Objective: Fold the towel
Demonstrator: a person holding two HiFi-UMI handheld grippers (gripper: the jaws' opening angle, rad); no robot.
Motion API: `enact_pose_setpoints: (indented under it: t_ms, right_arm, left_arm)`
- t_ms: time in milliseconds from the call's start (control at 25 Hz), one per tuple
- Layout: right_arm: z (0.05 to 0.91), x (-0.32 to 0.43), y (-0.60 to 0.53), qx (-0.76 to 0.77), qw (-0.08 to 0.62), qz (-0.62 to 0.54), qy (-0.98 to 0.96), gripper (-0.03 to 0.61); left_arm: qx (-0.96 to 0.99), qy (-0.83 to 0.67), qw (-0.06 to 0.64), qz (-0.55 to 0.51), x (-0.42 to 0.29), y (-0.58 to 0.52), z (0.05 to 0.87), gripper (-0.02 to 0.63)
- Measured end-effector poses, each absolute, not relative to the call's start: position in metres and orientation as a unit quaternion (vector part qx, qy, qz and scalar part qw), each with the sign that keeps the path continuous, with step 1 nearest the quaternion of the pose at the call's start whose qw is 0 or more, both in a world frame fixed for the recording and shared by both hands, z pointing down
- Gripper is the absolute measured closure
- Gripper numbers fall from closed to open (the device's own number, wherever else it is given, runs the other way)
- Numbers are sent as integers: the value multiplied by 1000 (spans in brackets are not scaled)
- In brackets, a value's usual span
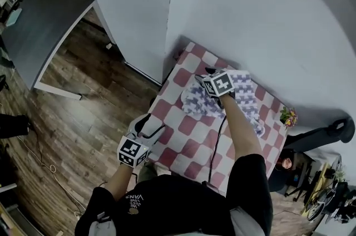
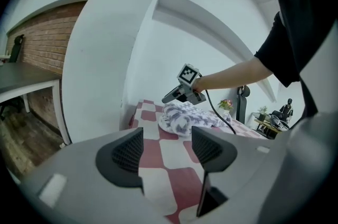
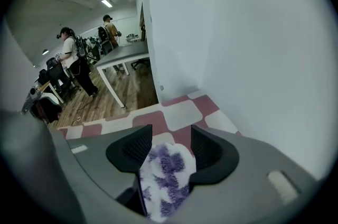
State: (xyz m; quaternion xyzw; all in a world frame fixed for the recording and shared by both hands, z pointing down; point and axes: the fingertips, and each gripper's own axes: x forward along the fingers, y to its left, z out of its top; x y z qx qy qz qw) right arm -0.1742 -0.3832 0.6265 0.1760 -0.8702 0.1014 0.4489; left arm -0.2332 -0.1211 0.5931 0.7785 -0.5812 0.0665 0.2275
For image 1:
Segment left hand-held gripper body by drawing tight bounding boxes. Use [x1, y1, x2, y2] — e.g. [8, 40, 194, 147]
[117, 125, 165, 169]

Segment black office chair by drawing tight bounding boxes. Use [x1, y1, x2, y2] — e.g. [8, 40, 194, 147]
[283, 151, 314, 203]

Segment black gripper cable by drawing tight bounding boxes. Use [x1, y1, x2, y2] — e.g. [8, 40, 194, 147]
[208, 114, 228, 184]

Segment bicycle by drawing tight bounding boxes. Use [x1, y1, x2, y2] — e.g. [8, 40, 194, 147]
[301, 181, 356, 224]

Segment black bag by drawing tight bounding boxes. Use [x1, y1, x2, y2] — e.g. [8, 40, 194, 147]
[0, 114, 31, 139]

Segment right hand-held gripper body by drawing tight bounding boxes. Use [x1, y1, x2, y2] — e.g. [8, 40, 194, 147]
[204, 68, 238, 108]

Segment person's grey trousers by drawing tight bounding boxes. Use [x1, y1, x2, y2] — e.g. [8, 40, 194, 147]
[88, 205, 265, 236]

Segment white purple patterned towel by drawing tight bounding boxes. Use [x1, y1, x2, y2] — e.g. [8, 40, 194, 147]
[180, 68, 267, 139]

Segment grey floor mat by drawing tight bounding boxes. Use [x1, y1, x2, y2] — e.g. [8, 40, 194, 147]
[0, 0, 97, 91]

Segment white floor cable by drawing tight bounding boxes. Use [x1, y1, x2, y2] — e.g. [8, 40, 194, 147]
[15, 134, 87, 216]

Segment person's left forearm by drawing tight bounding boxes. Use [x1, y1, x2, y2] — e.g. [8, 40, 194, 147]
[105, 164, 134, 202]

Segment person's right forearm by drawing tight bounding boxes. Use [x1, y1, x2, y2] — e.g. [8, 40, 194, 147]
[221, 92, 264, 160]

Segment small potted flower plant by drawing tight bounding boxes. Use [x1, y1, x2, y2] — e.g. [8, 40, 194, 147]
[279, 106, 299, 129]

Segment red white checkered tablecloth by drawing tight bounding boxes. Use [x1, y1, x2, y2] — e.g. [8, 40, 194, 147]
[146, 41, 289, 197]

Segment person's black shirt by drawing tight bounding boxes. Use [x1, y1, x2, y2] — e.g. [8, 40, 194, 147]
[74, 153, 274, 236]

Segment black lamp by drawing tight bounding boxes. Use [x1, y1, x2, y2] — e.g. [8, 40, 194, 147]
[283, 117, 356, 153]

